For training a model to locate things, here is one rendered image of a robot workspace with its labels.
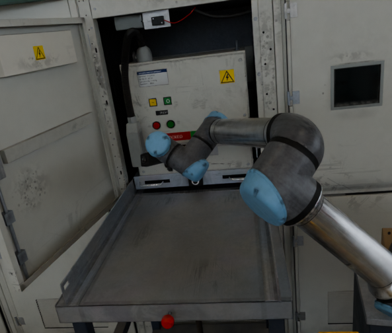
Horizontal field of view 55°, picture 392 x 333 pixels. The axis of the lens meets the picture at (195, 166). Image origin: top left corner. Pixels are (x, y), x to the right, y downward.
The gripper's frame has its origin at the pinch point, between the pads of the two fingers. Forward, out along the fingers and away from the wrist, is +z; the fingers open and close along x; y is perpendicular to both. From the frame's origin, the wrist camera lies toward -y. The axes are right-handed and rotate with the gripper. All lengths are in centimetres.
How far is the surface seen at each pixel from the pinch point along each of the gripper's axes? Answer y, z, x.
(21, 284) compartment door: -40, -35, -38
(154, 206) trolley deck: -10.6, 8.1, -15.7
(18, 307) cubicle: -92, 44, -59
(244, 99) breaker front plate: 28.8, 3.4, 23.1
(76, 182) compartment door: -34.9, -9.9, -6.2
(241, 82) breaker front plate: 28.0, 0.2, 28.9
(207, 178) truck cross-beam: 10.6, 17.9, -4.8
